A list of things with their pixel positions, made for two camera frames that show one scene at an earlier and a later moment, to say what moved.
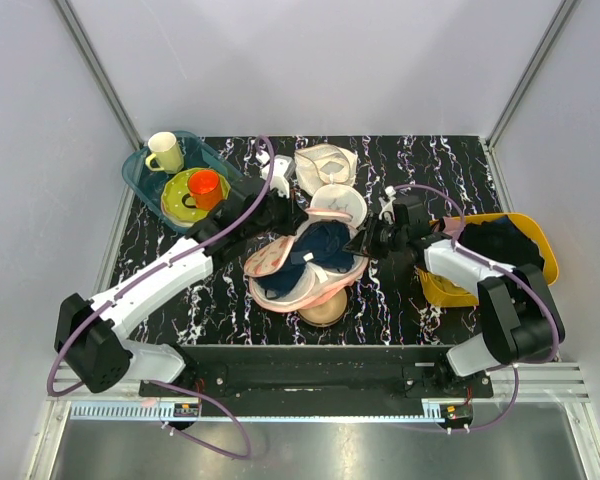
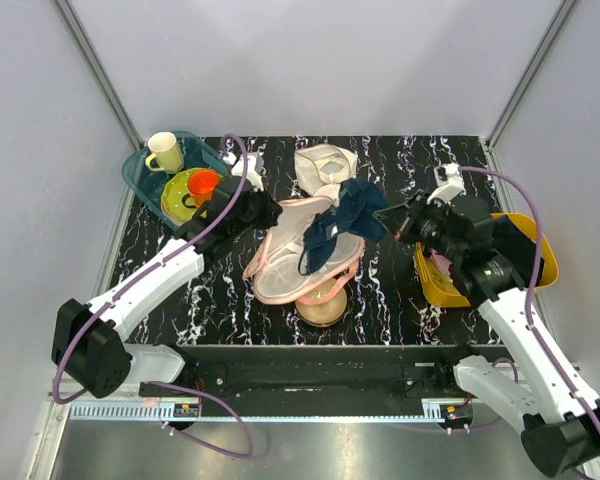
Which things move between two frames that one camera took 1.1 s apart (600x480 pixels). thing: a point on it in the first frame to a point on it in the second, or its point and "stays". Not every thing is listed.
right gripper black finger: (359, 244) to (395, 218)
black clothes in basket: (503, 240) stays
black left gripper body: (279, 215) to (259, 216)
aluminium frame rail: (99, 74) stays
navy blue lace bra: (327, 243) to (359, 208)
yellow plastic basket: (441, 296) stays
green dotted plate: (176, 187) stays
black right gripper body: (384, 237) to (427, 225)
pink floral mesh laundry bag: (308, 268) stays
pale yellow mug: (167, 153) stays
